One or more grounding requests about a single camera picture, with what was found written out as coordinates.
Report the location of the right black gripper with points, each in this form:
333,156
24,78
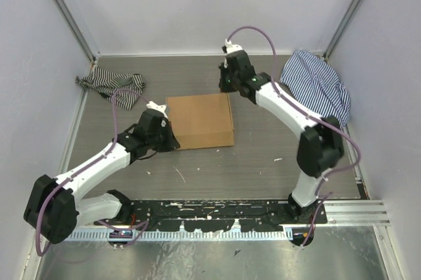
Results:
224,87

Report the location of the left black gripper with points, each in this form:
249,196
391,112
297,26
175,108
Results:
172,143

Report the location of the brown cardboard box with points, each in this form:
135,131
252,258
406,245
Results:
202,121

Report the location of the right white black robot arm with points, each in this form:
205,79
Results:
320,148

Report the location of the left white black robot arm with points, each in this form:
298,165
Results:
58,205

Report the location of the black white striped cloth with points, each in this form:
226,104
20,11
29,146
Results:
107,82

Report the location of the blue white striped cloth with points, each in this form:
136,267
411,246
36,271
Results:
316,85

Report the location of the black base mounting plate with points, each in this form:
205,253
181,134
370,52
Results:
217,215

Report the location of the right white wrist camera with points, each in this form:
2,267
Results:
229,48

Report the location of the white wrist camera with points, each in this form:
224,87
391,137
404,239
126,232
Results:
161,108
229,48

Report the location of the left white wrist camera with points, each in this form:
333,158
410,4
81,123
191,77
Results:
161,108

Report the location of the slotted grey cable duct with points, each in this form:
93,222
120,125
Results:
105,234

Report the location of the left aluminium frame post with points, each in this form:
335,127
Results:
75,29

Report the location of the aluminium frame post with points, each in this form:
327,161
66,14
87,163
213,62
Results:
75,29
342,27

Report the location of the aluminium front rail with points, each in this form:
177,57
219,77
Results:
355,213

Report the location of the right aluminium frame post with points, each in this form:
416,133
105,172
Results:
342,27

